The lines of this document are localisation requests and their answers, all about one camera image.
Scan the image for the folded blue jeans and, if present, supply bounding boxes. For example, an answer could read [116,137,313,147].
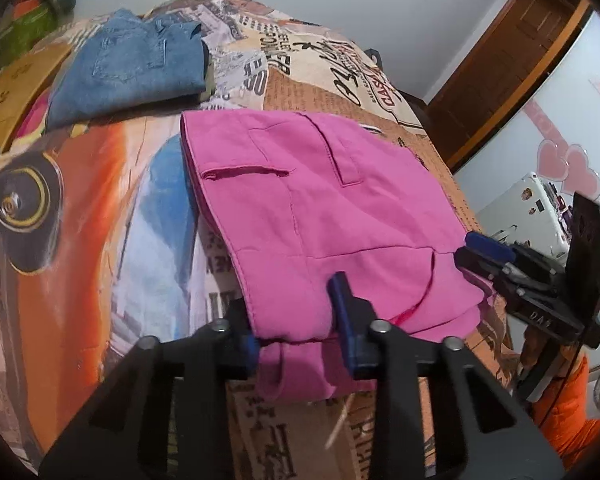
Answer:
[45,8,212,131]

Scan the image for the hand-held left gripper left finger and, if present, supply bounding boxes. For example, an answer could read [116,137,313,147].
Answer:
[39,299,262,480]

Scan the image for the white cabinet with pink hearts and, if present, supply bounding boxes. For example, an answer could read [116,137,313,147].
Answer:
[452,7,600,421]

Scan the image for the brown cardboard box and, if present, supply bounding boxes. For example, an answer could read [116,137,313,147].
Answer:
[0,42,73,153]

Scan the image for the green box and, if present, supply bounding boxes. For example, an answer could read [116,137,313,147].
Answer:
[0,0,61,91]

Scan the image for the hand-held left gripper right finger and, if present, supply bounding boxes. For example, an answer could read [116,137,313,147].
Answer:
[327,272,567,480]

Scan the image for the pink pants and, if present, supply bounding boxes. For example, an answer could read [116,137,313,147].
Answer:
[180,110,498,403]

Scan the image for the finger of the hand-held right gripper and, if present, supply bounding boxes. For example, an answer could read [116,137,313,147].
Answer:
[464,231,547,275]
[453,247,527,302]

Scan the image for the brown wooden door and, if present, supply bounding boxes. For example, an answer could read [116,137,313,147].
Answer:
[426,0,595,173]

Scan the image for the orange sleeved right forearm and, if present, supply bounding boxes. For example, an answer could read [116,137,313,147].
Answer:
[520,327,600,468]

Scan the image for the white case with stickers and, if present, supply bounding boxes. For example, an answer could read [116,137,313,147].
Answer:
[475,171,573,260]

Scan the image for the printed bed sheet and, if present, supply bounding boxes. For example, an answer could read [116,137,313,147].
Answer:
[0,0,523,480]

